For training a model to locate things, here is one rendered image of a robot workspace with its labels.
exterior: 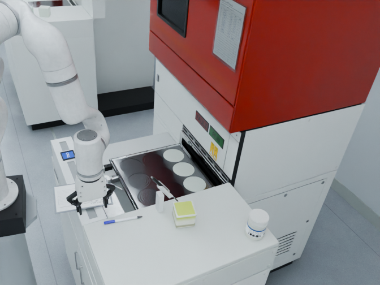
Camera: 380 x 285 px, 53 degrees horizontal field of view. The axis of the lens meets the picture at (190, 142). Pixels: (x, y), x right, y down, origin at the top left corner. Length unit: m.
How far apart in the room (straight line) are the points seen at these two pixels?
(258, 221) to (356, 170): 1.86
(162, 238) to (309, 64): 0.84
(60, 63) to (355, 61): 1.15
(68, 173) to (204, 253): 0.66
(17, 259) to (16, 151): 1.69
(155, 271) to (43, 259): 1.38
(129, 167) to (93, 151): 0.57
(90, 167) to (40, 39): 0.41
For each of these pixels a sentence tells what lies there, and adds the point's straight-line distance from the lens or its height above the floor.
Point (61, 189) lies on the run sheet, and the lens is 1.58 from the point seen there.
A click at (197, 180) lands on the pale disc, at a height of 0.90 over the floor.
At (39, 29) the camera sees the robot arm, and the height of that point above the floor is 1.66.
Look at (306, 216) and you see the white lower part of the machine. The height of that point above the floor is 0.51.
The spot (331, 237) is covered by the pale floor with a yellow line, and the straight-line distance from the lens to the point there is 2.96.
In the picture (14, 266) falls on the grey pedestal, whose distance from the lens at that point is 1.90.
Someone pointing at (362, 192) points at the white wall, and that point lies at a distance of 3.18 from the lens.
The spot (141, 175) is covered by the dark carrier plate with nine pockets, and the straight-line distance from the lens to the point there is 1.72.
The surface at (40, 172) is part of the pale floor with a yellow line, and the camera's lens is 3.18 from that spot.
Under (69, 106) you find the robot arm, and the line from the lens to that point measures 1.14.
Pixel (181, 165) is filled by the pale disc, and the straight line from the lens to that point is 1.78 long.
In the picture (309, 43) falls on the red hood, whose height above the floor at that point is 1.56.
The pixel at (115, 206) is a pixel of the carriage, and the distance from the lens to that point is 1.61.
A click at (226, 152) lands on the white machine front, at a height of 1.08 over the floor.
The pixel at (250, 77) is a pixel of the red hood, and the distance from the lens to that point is 1.36.
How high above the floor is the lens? 2.04
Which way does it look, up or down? 36 degrees down
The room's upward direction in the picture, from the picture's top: 7 degrees clockwise
